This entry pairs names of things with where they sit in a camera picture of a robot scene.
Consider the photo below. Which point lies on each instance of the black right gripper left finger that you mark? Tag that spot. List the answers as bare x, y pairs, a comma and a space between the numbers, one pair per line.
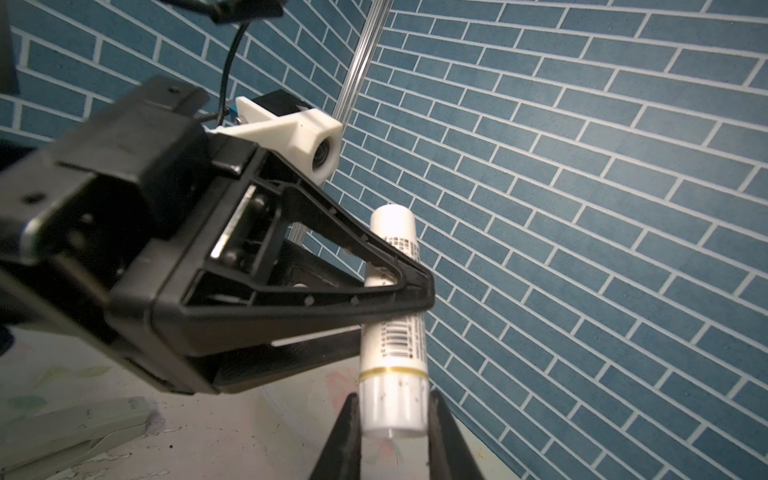
340, 458

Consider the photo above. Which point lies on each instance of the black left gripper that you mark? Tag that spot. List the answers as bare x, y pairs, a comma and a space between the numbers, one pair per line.
93, 223

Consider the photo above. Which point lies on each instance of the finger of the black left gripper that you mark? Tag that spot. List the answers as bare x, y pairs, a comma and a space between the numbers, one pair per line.
242, 284
250, 368

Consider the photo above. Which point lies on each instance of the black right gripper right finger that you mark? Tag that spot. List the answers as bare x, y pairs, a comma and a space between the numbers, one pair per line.
449, 455

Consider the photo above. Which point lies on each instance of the white glue stick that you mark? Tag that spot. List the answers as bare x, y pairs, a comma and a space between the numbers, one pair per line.
393, 383

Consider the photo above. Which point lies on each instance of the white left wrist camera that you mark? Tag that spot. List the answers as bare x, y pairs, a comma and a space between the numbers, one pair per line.
307, 137

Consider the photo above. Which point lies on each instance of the aluminium left corner post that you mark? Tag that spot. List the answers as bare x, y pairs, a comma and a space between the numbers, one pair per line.
360, 60

